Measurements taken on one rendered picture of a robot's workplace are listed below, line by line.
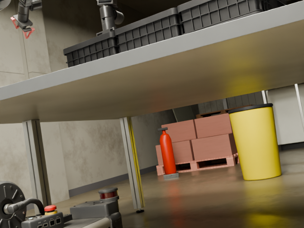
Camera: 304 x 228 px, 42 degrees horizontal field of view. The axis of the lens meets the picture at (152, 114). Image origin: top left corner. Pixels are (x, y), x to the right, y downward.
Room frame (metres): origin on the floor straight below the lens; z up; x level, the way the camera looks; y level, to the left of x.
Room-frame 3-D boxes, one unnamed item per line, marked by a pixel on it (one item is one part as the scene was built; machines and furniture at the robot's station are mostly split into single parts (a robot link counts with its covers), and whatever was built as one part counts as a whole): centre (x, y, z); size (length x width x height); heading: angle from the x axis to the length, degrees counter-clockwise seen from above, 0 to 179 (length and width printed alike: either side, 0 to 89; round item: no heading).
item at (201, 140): (5.58, -0.57, 0.34); 1.12 x 0.80 x 0.68; 61
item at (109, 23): (1.70, 0.12, 0.98); 0.10 x 0.07 x 0.07; 55
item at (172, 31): (1.67, -0.13, 0.87); 0.40 x 0.30 x 0.11; 146
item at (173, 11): (1.67, -0.13, 0.92); 0.40 x 0.30 x 0.02; 146
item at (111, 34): (1.83, 0.12, 0.92); 0.40 x 0.30 x 0.02; 146
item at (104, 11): (1.71, 0.12, 1.04); 0.07 x 0.06 x 0.07; 154
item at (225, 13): (1.50, -0.38, 0.87); 0.40 x 0.30 x 0.11; 146
